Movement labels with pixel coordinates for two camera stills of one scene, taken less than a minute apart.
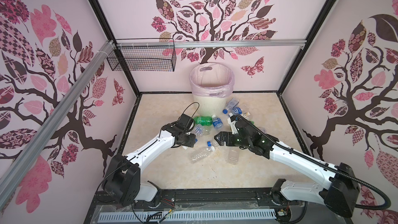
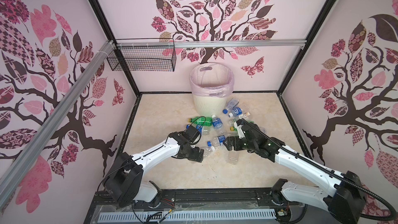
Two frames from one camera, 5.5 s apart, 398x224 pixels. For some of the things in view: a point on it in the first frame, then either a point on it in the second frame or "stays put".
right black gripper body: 243,143 stays put
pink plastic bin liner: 212,80 stays put
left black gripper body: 188,140 → 191,154
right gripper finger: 226,136 → 229,142
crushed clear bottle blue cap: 231,104 stays put
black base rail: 214,199 stays put
